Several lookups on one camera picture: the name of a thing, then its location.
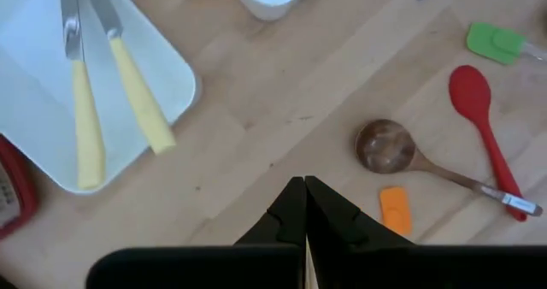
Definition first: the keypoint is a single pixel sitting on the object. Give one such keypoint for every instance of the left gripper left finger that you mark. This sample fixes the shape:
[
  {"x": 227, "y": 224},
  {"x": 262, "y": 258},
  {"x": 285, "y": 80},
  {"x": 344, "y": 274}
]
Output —
[{"x": 256, "y": 263}]

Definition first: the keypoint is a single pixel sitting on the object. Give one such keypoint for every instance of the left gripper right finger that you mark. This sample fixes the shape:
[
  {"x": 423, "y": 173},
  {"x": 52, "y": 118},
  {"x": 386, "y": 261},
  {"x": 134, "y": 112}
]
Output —
[{"x": 384, "y": 265}]

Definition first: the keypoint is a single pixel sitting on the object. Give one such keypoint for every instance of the red silicone spoon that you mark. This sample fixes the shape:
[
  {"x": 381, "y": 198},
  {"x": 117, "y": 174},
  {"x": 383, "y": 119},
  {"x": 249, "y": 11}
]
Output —
[{"x": 469, "y": 92}]

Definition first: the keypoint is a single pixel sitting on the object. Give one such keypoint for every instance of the dark wooden spoon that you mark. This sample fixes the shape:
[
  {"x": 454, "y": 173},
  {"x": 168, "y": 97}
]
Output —
[{"x": 384, "y": 145}]

